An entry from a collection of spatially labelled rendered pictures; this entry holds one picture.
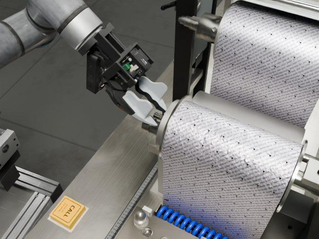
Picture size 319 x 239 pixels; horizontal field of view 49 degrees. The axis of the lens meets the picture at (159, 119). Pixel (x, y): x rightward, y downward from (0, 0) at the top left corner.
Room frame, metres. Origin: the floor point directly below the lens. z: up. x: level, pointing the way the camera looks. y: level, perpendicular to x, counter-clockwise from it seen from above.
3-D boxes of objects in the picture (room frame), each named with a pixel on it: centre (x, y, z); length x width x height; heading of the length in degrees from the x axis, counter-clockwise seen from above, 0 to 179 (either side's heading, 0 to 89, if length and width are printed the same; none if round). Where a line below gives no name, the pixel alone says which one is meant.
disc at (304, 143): (0.36, -0.25, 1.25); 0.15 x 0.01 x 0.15; 151
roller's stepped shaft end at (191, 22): (0.74, -0.07, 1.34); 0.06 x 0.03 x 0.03; 61
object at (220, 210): (0.36, -0.11, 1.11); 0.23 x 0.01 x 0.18; 61
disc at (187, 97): (0.47, -0.04, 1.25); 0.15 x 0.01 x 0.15; 151
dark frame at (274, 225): (0.44, -0.19, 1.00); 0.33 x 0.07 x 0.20; 61
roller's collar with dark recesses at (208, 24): (0.71, -0.13, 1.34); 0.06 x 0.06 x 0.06; 61
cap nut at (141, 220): (0.37, 0.04, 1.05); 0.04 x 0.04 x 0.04
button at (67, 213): (0.45, 0.26, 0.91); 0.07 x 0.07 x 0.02; 61
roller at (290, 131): (0.52, -0.19, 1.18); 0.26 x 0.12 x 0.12; 61
